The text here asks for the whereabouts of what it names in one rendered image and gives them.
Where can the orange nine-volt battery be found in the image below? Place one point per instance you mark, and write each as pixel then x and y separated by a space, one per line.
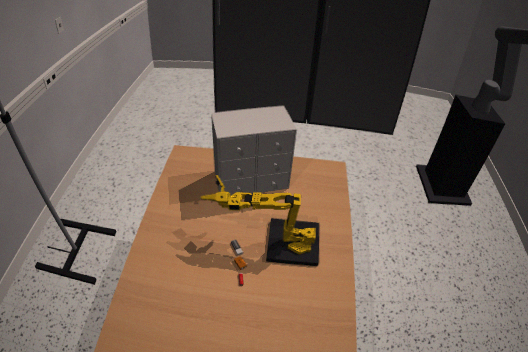
pixel 240 263

